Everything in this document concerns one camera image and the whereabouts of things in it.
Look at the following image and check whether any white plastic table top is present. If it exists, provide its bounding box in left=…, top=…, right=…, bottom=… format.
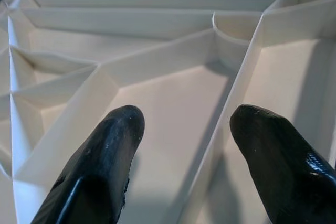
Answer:
left=0, top=0, right=336, bottom=224

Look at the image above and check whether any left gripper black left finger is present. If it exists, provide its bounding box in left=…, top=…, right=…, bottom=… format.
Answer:
left=30, top=105, right=146, bottom=224

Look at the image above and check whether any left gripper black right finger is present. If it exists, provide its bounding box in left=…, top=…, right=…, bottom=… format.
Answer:
left=229, top=104, right=336, bottom=224

